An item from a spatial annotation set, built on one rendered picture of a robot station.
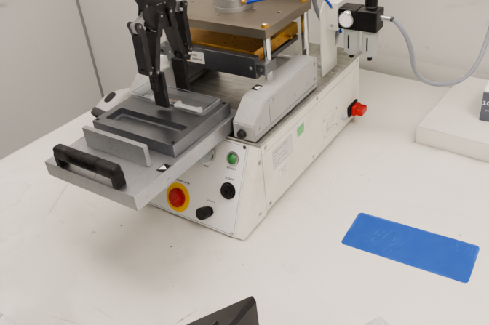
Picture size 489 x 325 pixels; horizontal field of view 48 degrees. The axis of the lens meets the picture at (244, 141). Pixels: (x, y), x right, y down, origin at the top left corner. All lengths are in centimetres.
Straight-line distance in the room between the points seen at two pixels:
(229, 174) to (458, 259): 44
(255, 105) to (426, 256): 41
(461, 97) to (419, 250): 52
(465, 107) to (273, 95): 55
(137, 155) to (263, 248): 31
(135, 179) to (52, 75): 173
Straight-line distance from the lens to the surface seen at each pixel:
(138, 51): 97
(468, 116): 138
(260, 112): 101
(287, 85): 107
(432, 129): 131
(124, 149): 94
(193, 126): 97
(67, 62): 263
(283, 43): 116
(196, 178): 110
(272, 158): 107
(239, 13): 112
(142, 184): 89
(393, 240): 107
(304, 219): 111
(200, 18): 112
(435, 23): 157
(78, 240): 117
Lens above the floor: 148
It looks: 33 degrees down
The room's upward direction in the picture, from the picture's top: 7 degrees counter-clockwise
